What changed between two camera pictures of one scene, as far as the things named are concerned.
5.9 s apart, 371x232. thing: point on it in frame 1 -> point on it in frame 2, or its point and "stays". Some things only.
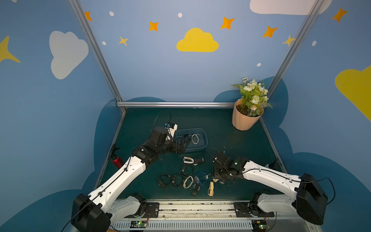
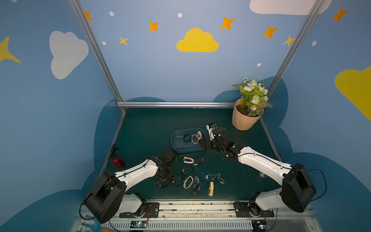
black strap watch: [196, 161] stays
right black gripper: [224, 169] -> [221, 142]
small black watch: [186, 137] stays
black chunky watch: [164, 180] stays
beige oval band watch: [195, 138] stays
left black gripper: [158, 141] -> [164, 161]
